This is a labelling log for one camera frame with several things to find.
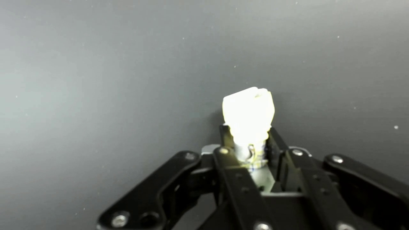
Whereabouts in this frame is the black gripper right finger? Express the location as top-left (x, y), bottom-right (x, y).
top-left (267, 126), bottom-right (409, 230)

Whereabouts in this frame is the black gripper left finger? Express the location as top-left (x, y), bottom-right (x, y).
top-left (96, 124), bottom-right (279, 230)

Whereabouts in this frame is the white plush toy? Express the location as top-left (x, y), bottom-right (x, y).
top-left (221, 85), bottom-right (276, 154)

